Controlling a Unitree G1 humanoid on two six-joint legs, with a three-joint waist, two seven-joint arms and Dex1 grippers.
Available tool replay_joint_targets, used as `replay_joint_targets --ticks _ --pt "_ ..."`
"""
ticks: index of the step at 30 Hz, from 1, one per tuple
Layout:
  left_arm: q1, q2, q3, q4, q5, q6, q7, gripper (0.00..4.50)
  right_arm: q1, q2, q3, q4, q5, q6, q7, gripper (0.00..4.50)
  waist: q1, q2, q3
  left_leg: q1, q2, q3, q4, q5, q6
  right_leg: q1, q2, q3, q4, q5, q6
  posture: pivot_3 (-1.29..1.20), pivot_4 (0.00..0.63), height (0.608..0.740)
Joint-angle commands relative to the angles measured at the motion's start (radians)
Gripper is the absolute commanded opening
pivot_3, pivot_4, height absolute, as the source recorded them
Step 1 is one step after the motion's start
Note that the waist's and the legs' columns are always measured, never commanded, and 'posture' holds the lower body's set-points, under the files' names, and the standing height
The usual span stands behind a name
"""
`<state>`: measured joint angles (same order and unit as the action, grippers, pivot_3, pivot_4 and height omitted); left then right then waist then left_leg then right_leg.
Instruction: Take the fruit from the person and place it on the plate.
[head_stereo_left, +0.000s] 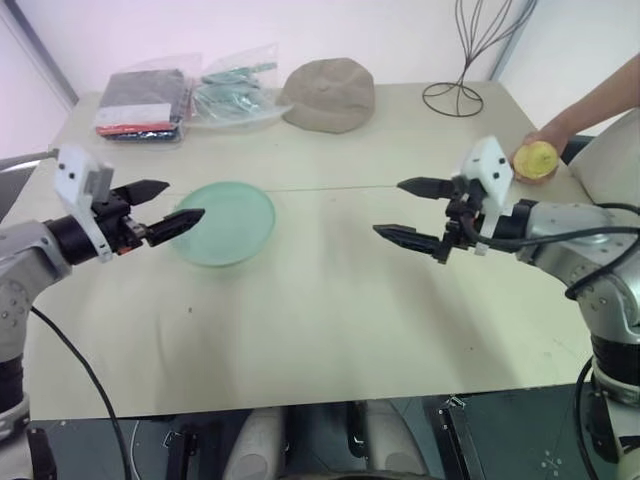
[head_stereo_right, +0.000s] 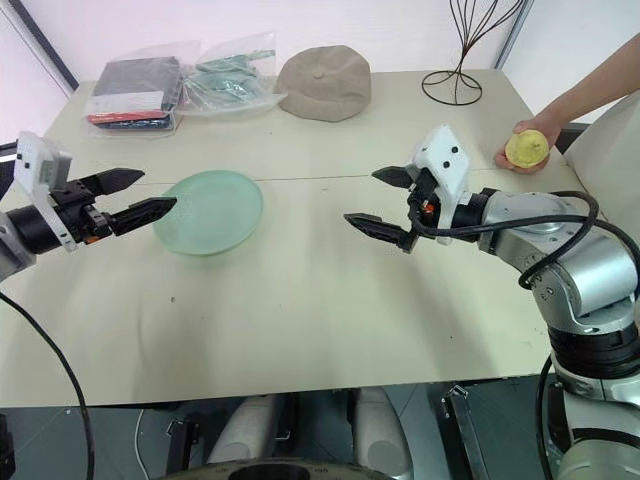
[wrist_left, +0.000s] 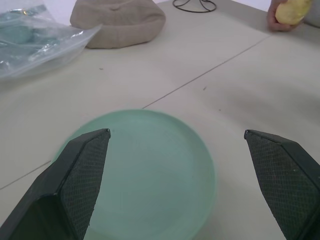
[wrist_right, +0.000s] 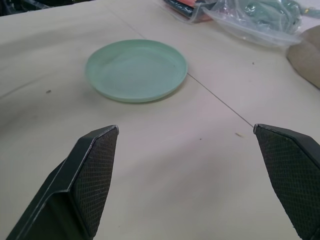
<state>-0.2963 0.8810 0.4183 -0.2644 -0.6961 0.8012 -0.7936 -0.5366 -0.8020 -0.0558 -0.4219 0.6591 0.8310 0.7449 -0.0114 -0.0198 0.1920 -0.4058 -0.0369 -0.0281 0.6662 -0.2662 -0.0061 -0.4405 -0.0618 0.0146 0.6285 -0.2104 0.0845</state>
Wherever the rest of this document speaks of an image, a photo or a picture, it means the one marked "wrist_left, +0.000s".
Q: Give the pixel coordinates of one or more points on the beige knitted hat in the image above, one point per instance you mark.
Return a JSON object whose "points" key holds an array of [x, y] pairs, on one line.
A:
{"points": [[120, 22]]}

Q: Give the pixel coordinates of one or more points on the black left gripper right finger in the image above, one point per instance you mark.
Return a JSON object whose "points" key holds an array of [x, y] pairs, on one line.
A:
{"points": [[285, 180]]}

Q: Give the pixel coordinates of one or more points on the light green round plate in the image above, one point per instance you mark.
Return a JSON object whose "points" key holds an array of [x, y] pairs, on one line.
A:
{"points": [[147, 170]]}

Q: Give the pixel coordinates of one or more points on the person's bare hand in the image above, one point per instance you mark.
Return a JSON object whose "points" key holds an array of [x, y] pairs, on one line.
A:
{"points": [[273, 21]]}

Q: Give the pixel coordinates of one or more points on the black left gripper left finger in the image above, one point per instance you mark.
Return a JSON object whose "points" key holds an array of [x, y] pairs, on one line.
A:
{"points": [[67, 185]]}

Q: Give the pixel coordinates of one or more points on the yellow potato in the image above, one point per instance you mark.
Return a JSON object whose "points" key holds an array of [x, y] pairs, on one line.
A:
{"points": [[292, 11]]}

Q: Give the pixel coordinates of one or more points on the clear plastic zip bag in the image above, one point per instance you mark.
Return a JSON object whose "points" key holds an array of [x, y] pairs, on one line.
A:
{"points": [[32, 40]]}

